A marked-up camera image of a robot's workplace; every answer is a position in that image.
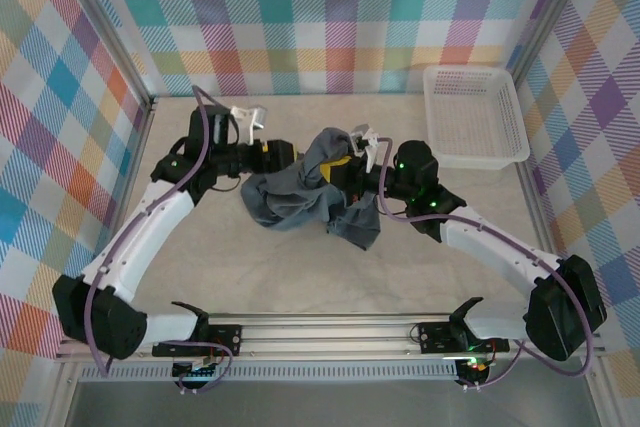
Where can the grey t-shirt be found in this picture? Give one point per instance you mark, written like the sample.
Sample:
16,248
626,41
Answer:
290,197

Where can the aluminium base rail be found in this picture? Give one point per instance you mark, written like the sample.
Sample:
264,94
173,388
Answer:
325,337

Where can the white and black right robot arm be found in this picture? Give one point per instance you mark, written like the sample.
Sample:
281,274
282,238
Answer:
490,252

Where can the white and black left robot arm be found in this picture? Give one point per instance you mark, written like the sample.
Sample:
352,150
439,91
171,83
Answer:
135,237

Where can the aluminium corner post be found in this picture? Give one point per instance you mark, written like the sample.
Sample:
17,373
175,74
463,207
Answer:
112,32
550,12

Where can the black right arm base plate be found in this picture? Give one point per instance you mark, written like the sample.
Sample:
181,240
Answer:
432,337

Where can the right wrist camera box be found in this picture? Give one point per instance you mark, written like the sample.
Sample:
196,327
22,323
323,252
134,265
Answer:
365,142

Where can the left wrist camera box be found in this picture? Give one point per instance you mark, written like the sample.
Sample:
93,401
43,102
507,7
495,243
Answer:
255,119

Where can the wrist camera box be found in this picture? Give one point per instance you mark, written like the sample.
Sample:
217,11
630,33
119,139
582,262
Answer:
365,142
255,119

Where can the white plastic mesh basket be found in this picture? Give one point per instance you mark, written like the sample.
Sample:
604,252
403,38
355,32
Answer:
475,112

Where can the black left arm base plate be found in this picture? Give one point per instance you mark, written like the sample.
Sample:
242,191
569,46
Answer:
230,339

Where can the aluminium table side rail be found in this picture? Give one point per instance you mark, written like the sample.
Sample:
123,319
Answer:
542,227

